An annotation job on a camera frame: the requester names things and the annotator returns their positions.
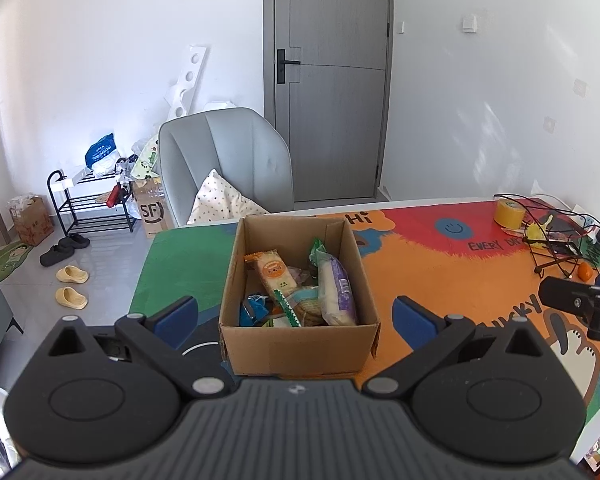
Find black wire rack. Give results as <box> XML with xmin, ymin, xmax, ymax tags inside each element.
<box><xmin>493</xmin><ymin>193</ymin><xmax>600</xmax><ymax>279</ymax></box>

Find grey door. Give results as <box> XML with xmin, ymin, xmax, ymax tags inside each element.
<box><xmin>262</xmin><ymin>0</ymin><xmax>395</xmax><ymax>205</ymax></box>

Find yellow tape roll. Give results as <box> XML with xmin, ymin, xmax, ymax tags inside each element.
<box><xmin>493</xmin><ymin>198</ymin><xmax>526</xmax><ymax>230</ymax></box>

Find cream bread packet orange ends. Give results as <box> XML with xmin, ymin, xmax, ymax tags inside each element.
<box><xmin>243</xmin><ymin>251</ymin><xmax>302</xmax><ymax>329</ymax></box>

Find blue snack packet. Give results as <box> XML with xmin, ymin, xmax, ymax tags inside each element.
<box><xmin>238</xmin><ymin>293</ymin><xmax>272</xmax><ymax>329</ymax></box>

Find black shoe rack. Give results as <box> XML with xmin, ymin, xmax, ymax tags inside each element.
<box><xmin>48</xmin><ymin>169</ymin><xmax>136</xmax><ymax>237</ymax></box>

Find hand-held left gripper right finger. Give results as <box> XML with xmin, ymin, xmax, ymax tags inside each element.
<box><xmin>361</xmin><ymin>296</ymin><xmax>557</xmax><ymax>401</ymax></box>

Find cardboard box with black print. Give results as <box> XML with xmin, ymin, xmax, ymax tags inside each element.
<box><xmin>132</xmin><ymin>177</ymin><xmax>169</xmax><ymax>239</ymax></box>

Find colourful cartoon table mat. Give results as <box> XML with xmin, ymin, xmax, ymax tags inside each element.
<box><xmin>129</xmin><ymin>197</ymin><xmax>600</xmax><ymax>413</ymax></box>

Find yellow plastic clip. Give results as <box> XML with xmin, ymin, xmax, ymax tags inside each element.
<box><xmin>524</xmin><ymin>214</ymin><xmax>557</xmax><ymax>242</ymax></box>

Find black door handle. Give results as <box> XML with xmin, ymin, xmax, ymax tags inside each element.
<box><xmin>276</xmin><ymin>48</ymin><xmax>301</xmax><ymax>85</ymax></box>

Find pair of black slippers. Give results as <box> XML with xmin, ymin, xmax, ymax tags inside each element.
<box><xmin>39</xmin><ymin>233</ymin><xmax>91</xmax><ymax>267</ymax></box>

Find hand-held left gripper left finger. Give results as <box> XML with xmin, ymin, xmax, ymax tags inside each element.
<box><xmin>44</xmin><ymin>296</ymin><xmax>237</xmax><ymax>401</ymax></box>

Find white dotted pillow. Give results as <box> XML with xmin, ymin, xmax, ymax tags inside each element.
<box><xmin>186</xmin><ymin>168</ymin><xmax>272</xmax><ymax>226</ymax></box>

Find blue plastic bag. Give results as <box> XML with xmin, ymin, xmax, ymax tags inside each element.
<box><xmin>83</xmin><ymin>133</ymin><xmax>117</xmax><ymax>170</ymax></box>

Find brown cardboard box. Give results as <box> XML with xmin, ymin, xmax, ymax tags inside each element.
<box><xmin>218</xmin><ymin>213</ymin><xmax>382</xmax><ymax>377</ymax></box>

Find small printed cardboard box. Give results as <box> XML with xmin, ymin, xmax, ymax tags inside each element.
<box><xmin>7</xmin><ymin>194</ymin><xmax>55</xmax><ymax>247</ymax></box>

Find grey upholstered chair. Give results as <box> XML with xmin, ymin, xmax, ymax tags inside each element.
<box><xmin>158</xmin><ymin>107</ymin><xmax>295</xmax><ymax>229</ymax></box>

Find green floor mat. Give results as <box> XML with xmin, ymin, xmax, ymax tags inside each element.
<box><xmin>0</xmin><ymin>239</ymin><xmax>41</xmax><ymax>284</ymax></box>

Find green and white bag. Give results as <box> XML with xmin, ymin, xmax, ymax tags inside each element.
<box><xmin>129</xmin><ymin>134</ymin><xmax>161</xmax><ymax>181</ymax></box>

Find clear cracker packet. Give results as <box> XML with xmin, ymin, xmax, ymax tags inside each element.
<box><xmin>287</xmin><ymin>265</ymin><xmax>314</xmax><ymax>287</ymax></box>

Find white foam board with holes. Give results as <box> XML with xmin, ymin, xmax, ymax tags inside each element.
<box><xmin>162</xmin><ymin>44</ymin><xmax>210</xmax><ymax>121</ymax></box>

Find purple snack packet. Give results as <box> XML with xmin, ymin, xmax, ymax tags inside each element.
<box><xmin>315</xmin><ymin>254</ymin><xmax>359</xmax><ymax>327</ymax></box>

